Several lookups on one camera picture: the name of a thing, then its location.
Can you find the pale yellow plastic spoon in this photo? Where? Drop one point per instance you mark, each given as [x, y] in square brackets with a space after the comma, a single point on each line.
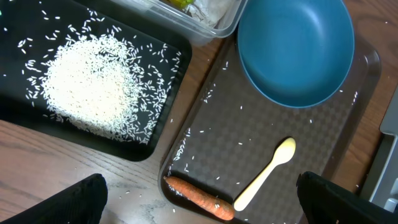
[284, 153]

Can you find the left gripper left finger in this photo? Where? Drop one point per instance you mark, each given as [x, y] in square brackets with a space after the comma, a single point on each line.
[81, 203]

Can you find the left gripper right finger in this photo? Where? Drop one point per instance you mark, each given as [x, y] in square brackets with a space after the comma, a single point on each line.
[324, 202]

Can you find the dark brown serving tray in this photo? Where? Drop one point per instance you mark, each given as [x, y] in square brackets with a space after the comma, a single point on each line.
[232, 130]

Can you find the clear plastic waste bin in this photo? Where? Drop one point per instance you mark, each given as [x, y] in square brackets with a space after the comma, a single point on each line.
[166, 14]

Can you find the grey dishwasher rack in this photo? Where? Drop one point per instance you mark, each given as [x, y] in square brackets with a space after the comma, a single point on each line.
[380, 186]

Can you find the orange carrot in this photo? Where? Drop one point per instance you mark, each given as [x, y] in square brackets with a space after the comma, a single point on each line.
[211, 204]

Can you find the yellow green snack wrapper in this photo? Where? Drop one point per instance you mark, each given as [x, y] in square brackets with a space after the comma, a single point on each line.
[181, 4]

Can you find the white rice pile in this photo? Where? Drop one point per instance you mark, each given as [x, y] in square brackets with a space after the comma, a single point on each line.
[98, 75]

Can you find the dark blue plate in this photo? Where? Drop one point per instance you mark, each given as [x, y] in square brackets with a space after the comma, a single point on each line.
[297, 53]

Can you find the white tissue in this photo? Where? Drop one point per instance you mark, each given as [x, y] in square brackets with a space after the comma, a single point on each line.
[208, 12]

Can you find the black rectangular tray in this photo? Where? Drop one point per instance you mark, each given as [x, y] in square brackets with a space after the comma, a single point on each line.
[22, 22]

